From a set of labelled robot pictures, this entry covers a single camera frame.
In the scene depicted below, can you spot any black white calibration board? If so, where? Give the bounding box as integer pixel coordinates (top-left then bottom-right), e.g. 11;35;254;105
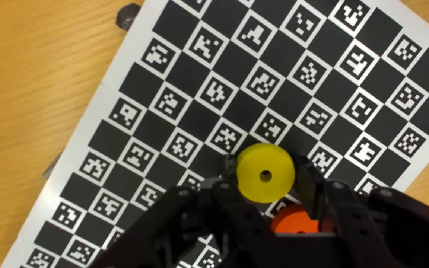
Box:
0;0;429;268

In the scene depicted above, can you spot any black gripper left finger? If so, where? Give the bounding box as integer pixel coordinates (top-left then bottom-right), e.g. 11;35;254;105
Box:
92;153;275;268

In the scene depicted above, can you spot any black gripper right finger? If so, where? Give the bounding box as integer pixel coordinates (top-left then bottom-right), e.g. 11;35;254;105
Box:
290;153;429;268

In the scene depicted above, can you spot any yellow disc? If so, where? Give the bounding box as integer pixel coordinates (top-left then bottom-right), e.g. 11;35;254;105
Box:
233;141;296;204

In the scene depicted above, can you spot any orange disc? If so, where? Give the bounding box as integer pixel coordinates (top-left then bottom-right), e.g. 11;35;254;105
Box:
269;204;324;236

